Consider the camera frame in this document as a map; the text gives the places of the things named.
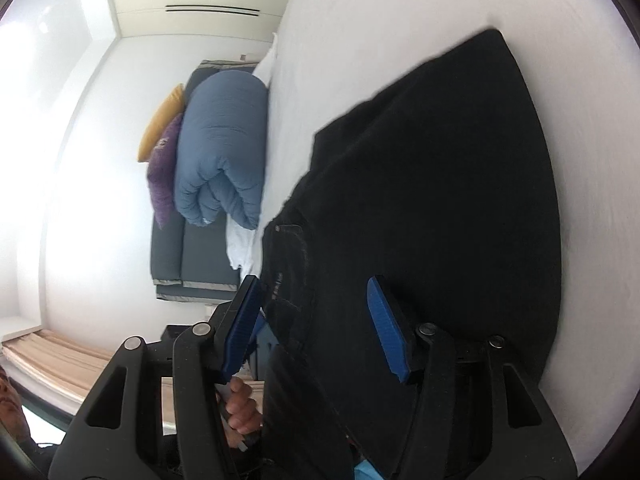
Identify person's left hand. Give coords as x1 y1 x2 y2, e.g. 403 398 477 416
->
222 376 264 436

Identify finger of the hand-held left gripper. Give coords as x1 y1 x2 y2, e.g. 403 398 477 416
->
247 309 282 378

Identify yellow pillow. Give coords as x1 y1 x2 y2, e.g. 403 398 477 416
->
137 83 187 163

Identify purple pillow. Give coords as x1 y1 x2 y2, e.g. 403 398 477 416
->
146 112 184 231

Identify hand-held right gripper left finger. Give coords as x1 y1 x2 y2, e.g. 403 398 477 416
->
47 275 266 480

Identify white bed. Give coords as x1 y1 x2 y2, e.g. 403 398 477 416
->
225 0 640 471

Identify grey headboard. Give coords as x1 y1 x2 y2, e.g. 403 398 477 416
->
150 59 262 304

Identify beige curtain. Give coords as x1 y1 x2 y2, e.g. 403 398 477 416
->
0 327 176 436

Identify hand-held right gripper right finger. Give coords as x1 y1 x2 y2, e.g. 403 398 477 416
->
366 275 576 480

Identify blue folded duvet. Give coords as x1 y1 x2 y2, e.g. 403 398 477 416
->
173 71 271 231

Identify black pants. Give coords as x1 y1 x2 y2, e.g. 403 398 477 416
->
252 29 563 480

